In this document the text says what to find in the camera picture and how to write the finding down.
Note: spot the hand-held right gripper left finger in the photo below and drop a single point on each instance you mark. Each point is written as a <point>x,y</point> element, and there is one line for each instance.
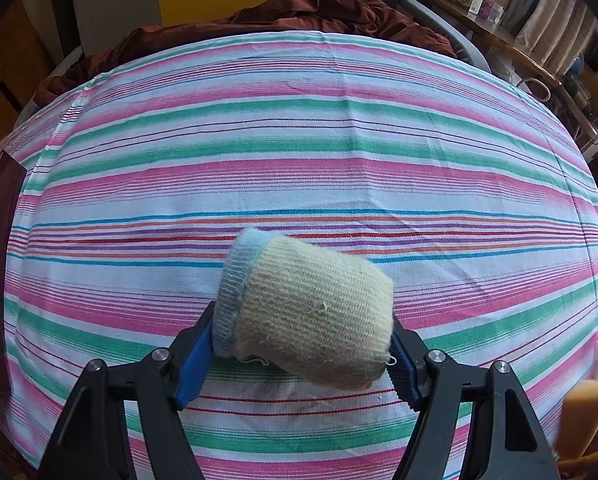
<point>194,365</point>

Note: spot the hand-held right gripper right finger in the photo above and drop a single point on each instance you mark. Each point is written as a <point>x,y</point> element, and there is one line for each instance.
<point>404,375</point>

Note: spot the cream knitted glove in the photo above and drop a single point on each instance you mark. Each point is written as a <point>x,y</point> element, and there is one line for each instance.
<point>309,310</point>

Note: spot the orange yellow sponge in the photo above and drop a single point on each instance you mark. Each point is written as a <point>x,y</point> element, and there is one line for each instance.
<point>584,420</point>

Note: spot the cluttered wooden shelf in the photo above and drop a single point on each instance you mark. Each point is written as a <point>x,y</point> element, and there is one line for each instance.
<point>594,90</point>

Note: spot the wooden side desk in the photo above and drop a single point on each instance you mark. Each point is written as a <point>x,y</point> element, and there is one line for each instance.
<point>509,45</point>

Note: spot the wooden wardrobe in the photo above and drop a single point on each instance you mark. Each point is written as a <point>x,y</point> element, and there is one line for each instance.
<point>9,70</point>

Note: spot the maroon blanket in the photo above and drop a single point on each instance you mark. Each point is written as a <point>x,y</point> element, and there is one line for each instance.
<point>304,15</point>

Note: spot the small purple box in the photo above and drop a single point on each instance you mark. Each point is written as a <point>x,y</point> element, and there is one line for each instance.
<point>491,10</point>

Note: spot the pink patterned curtain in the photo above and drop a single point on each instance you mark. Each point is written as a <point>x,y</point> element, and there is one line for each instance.
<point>554,25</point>

